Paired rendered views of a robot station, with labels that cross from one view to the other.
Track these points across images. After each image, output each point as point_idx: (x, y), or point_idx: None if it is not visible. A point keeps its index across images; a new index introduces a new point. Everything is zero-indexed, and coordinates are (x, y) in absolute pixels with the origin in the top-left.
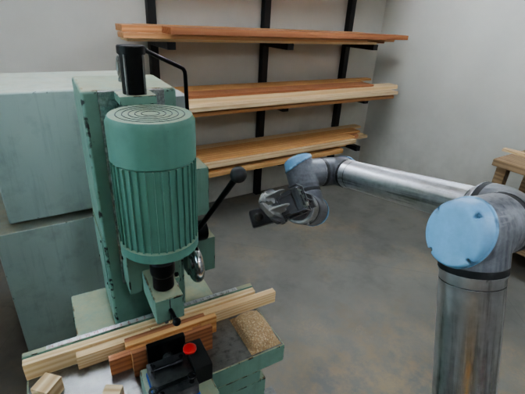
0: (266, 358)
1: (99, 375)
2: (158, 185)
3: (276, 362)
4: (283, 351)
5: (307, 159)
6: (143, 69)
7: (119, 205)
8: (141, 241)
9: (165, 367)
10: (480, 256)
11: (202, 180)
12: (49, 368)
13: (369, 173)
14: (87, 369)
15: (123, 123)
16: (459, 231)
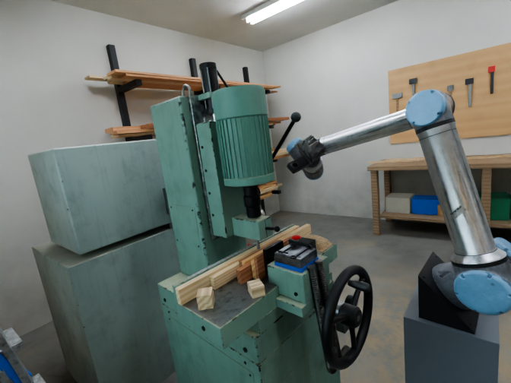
0: (330, 254)
1: (233, 287)
2: (258, 125)
3: (334, 258)
4: (336, 249)
5: (300, 140)
6: (217, 77)
7: (230, 149)
8: (250, 169)
9: (288, 248)
10: (443, 107)
11: None
12: (195, 292)
13: (342, 133)
14: (220, 288)
15: (235, 86)
16: (426, 102)
